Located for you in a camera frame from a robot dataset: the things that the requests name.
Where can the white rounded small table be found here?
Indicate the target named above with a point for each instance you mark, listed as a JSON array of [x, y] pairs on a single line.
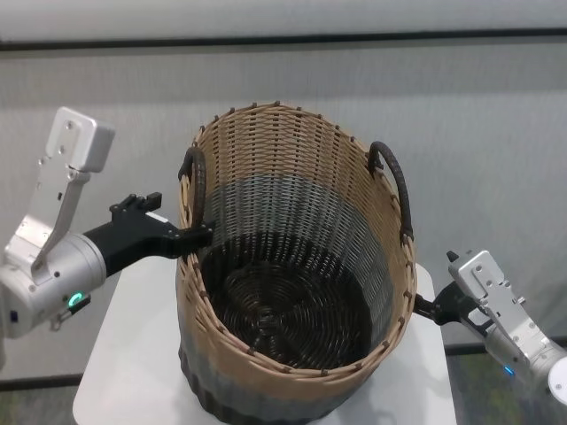
[[133, 354]]

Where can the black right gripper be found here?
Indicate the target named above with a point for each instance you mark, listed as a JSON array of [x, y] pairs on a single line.
[[452, 305]]

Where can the beige grey wicker clothes basket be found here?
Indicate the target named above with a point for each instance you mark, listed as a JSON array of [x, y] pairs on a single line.
[[283, 380]]

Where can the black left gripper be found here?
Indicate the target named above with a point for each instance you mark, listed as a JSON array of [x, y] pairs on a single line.
[[133, 239]]

